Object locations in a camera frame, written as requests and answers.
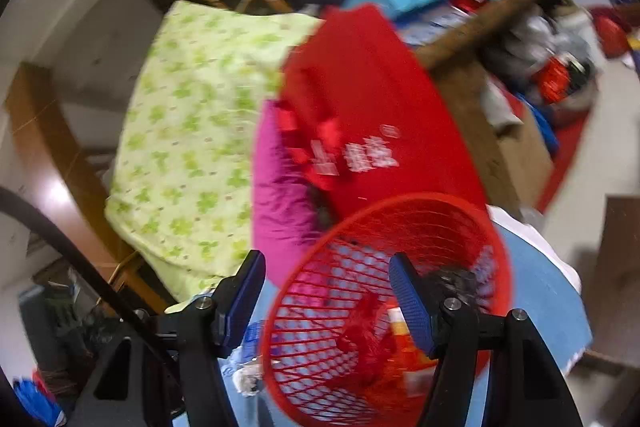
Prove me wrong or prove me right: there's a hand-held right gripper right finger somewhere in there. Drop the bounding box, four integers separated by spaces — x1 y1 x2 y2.
388 252 585 427

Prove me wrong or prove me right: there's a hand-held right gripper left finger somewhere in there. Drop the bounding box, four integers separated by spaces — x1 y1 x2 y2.
70 249 267 427

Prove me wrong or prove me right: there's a red mesh plastic basket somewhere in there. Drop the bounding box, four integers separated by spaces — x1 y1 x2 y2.
262 193 514 427

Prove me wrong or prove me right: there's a red crumpled wrapper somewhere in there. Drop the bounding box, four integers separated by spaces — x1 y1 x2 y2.
334 293 402 384

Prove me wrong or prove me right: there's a clear plastic wrapper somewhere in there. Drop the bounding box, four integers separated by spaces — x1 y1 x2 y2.
224 346 267 397

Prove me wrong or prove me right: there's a magenta pillow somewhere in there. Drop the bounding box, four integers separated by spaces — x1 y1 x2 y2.
251 99 332 269

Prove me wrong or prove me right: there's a light blue bed sheet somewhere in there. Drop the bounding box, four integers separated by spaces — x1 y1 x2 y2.
220 222 594 427

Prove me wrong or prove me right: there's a white sheet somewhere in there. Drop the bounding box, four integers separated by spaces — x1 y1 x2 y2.
487 204 584 294

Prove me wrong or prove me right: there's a green clover print quilt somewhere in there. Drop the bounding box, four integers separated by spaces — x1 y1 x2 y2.
104 1 326 304

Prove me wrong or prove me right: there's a brown cardboard box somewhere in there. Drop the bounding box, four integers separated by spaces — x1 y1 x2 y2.
430 62 556 214

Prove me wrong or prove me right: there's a red tote bag white print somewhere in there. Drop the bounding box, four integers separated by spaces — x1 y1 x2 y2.
277 4 488 220

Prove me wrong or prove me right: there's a dark wooden furniture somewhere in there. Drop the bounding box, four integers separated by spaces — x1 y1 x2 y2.
589 194 640 374

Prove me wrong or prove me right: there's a brown wooden cabinet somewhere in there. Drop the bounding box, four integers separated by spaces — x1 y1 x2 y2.
5 62 127 279

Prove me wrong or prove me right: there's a black cable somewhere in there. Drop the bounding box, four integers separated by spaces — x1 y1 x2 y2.
0 186 187 410

